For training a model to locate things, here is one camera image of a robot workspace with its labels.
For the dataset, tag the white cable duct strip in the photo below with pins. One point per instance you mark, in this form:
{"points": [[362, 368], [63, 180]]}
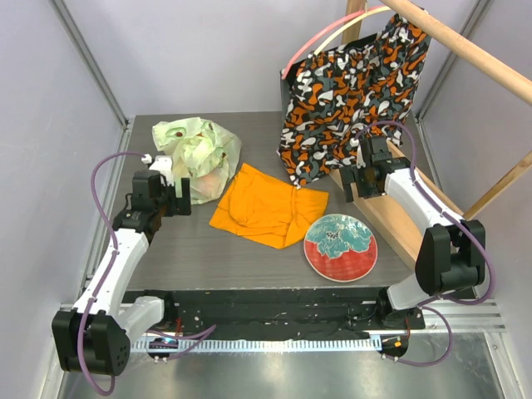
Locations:
{"points": [[148, 344]]}

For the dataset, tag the orange cloth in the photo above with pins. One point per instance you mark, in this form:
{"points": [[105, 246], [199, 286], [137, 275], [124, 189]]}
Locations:
{"points": [[266, 210]]}

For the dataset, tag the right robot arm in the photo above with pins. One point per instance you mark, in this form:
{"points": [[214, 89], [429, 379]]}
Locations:
{"points": [[451, 256]]}

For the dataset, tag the patterned camouflage cloth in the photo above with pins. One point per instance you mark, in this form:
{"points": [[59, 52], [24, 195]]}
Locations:
{"points": [[328, 97]]}

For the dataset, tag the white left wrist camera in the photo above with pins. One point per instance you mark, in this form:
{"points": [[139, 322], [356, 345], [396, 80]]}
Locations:
{"points": [[161, 163]]}

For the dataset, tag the green avocado plastic bag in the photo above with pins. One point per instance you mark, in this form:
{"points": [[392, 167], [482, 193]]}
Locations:
{"points": [[202, 151]]}

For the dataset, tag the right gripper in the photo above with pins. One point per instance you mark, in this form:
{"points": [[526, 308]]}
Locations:
{"points": [[359, 183]]}

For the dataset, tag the wooden rack frame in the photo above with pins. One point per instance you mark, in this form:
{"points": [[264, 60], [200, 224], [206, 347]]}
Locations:
{"points": [[422, 203]]}

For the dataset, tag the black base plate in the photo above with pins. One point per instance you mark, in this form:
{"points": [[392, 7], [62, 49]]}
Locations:
{"points": [[280, 314]]}

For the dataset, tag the pink and cream hanger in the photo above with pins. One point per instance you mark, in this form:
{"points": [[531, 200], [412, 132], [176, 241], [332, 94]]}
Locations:
{"points": [[332, 31]]}

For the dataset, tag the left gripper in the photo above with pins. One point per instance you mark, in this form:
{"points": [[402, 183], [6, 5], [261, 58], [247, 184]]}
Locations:
{"points": [[179, 206]]}

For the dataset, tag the red floral plate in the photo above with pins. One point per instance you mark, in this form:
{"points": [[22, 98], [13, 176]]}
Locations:
{"points": [[340, 248]]}

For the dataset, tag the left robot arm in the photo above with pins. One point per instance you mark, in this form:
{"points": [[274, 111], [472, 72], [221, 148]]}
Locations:
{"points": [[95, 335]]}

